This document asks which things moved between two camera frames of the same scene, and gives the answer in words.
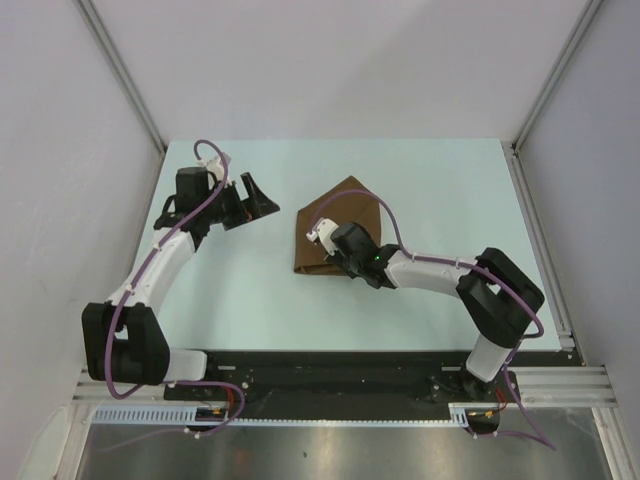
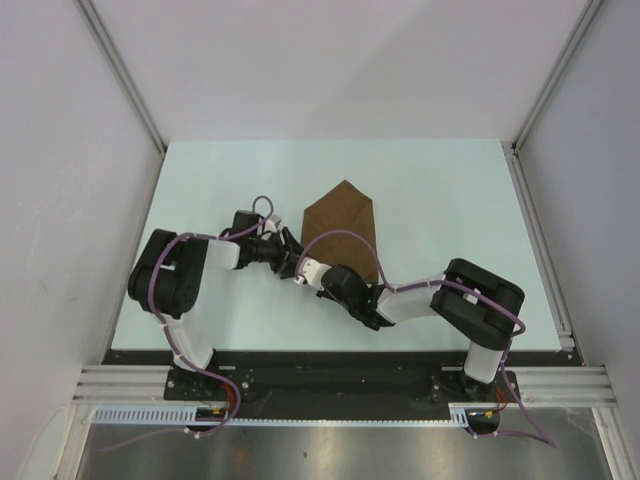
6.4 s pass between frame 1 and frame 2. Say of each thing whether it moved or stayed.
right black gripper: moved
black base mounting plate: stayed
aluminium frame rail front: stayed
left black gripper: moved
